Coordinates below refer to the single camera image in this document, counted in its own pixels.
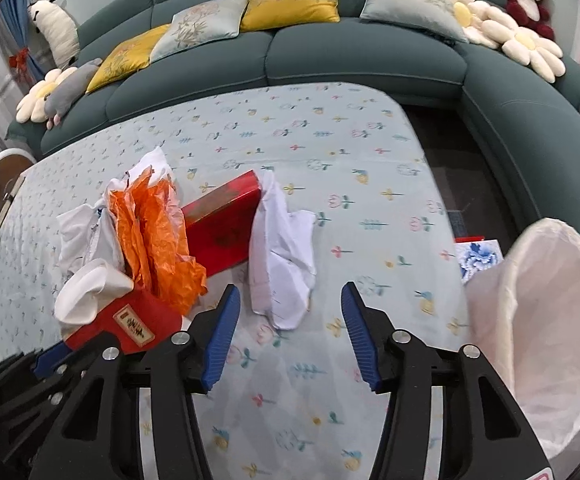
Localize blue curtain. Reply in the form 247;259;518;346
0;0;46;83

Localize grey-blue embroidered cushion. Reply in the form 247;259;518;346
360;0;470;45

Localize grey plush toy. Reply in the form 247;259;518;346
42;57;105;128

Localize white soft cloth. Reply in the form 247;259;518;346
54;258;135;337

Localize white framed wooden chair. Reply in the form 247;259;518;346
0;147;38;281

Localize red teddy bear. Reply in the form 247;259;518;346
498;0;555;41

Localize blue and white floral box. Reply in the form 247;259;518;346
454;239;503;286

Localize light blue floral cushion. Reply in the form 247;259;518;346
150;0;249;63

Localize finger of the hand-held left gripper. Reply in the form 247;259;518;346
0;332;102;461
0;352;36;411

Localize white plastic bag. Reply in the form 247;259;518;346
102;146;178;211

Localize long red box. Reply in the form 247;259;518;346
182;170;263;278

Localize bin with white liner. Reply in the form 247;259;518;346
464;217;580;461

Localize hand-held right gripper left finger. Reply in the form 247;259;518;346
29;284;241;480

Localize floral tablecloth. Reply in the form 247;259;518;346
0;82;470;480

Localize red curtain tie ornament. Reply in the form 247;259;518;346
9;47;33;81

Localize white plush toy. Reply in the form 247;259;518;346
26;0;81;70

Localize red box with gold label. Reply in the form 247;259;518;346
62;290;183;357

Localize yellow embroidered cushion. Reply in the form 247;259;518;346
240;0;341;33
86;24;171;95

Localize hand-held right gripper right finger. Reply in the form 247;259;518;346
340;281;553;480

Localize dark green sofa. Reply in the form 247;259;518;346
5;0;580;261

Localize crumpled white paper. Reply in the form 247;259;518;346
247;169;318;331

